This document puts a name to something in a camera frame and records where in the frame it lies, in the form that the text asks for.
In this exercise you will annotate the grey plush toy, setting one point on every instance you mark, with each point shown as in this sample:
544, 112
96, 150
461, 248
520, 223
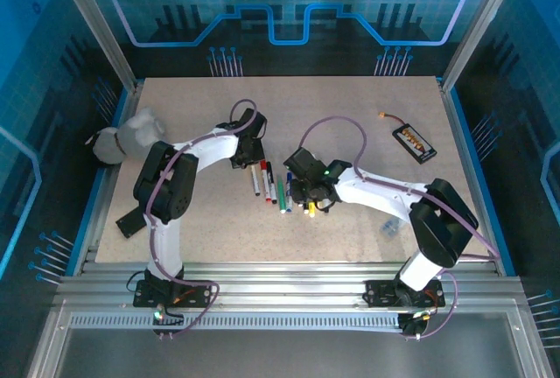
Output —
131, 133

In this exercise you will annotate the green marker pen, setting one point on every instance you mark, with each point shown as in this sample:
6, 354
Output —
282, 196

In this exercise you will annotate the red marker pen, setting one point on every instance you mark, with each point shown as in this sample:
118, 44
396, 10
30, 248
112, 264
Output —
265, 177

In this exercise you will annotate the aluminium frame post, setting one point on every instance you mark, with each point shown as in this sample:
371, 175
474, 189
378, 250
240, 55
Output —
481, 19
94, 23

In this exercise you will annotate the aluminium front rail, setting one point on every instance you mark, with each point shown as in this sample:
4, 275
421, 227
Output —
284, 284

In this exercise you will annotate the grey metal front panel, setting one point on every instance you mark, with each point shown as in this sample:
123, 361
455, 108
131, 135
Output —
284, 356

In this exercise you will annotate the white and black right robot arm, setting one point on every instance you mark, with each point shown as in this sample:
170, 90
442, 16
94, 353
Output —
380, 194

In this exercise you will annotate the yellow marker pen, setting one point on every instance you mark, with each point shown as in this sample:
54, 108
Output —
312, 210

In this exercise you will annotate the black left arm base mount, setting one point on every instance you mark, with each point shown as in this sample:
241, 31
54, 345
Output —
192, 295

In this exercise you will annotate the black flat rectangular plate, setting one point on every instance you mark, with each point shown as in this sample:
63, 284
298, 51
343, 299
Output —
129, 222

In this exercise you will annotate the blue marker pen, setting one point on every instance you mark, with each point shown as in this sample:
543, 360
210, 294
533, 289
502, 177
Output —
289, 190

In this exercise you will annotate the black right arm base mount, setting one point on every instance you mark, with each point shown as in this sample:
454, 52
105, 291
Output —
380, 295

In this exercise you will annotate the white marker pen black cap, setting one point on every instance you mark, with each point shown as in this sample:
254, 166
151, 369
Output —
255, 183

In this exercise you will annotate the aluminium side rail blue strip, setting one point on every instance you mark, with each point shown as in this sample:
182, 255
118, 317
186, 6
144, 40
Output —
98, 229
464, 155

